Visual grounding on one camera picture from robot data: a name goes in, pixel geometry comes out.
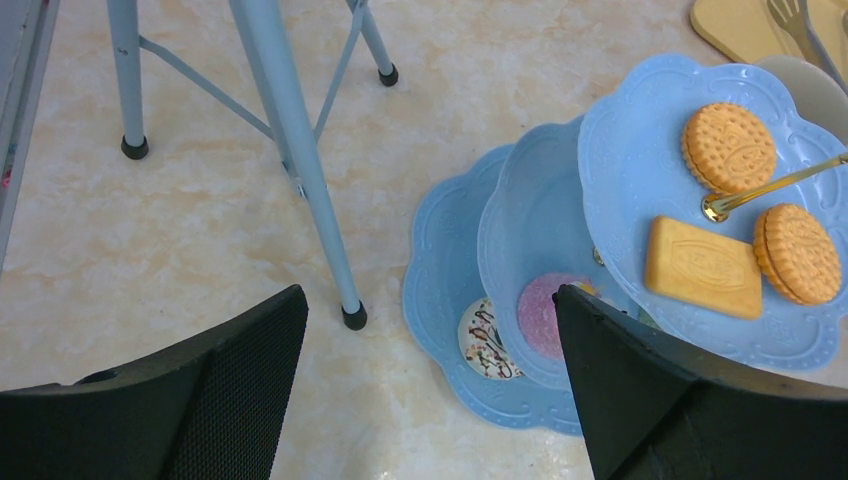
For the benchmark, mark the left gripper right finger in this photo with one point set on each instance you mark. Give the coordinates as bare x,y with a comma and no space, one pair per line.
652,406

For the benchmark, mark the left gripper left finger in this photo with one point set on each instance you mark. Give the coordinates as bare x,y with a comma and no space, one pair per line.
209,407

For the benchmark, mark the square orange biscuit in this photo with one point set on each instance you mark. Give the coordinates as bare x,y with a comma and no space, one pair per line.
702,268

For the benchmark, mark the white sprinkled donut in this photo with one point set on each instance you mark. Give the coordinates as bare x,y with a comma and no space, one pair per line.
481,345

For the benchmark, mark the orange round biscuit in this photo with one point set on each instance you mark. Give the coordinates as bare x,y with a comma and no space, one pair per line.
728,149
797,255

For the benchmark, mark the beige ceramic mug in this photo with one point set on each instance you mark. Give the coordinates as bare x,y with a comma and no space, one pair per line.
818,98

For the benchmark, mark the metal serving tongs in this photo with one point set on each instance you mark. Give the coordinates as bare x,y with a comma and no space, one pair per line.
793,17

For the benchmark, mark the blue three-tier cake stand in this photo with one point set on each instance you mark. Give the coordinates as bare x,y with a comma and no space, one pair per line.
578,198

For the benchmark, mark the blue tripod stand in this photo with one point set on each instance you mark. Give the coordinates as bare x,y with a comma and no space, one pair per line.
287,123

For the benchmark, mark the yellow serving tray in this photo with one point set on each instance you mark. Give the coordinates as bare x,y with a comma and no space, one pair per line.
746,32

